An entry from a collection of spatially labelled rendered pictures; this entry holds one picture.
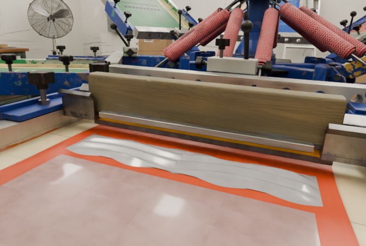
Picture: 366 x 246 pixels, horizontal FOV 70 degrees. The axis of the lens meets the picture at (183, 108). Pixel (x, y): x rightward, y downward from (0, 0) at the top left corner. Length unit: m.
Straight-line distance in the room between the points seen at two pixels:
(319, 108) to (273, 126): 0.06
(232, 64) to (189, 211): 0.46
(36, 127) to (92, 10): 5.35
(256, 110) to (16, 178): 0.32
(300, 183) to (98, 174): 0.25
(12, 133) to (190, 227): 0.32
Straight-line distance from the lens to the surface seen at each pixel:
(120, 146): 0.41
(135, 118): 0.44
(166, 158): 0.38
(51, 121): 0.52
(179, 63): 1.07
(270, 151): 0.42
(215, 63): 0.68
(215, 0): 4.69
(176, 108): 0.42
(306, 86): 0.62
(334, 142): 0.39
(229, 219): 0.29
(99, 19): 5.70
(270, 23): 0.99
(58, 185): 0.35
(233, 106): 0.39
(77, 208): 0.31
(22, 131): 0.49
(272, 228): 0.29
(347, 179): 0.41
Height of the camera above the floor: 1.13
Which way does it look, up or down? 16 degrees down
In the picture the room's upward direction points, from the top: 2 degrees clockwise
